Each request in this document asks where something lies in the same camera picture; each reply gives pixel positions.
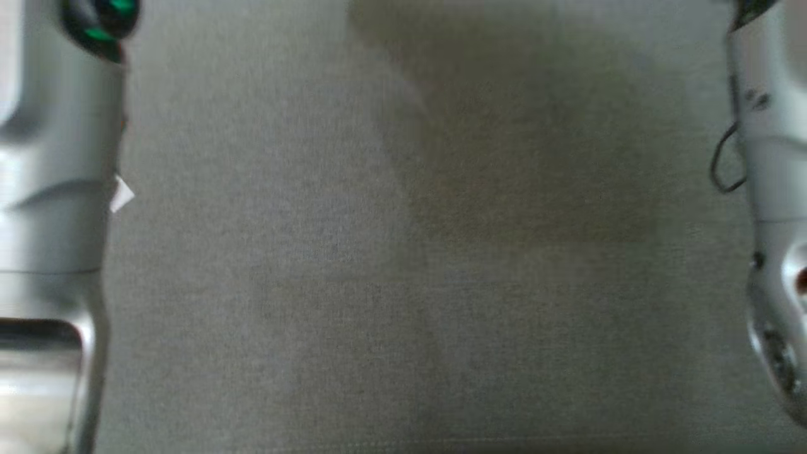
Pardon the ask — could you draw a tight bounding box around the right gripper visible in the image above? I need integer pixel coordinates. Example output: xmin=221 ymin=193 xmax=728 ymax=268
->
xmin=728 ymin=0 xmax=779 ymax=32

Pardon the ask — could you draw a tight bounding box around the red white jersey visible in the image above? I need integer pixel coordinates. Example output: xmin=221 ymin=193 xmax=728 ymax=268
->
xmin=108 ymin=175 xmax=136 ymax=214

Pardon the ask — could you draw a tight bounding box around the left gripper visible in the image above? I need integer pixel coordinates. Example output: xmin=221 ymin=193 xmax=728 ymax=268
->
xmin=60 ymin=0 xmax=141 ymax=64

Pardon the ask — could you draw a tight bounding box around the large grey sofa seat cushion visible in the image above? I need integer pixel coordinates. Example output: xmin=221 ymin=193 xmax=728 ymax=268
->
xmin=91 ymin=0 xmax=792 ymax=454

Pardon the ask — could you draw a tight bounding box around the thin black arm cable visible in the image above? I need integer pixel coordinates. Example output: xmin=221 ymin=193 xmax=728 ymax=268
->
xmin=711 ymin=123 xmax=748 ymax=194

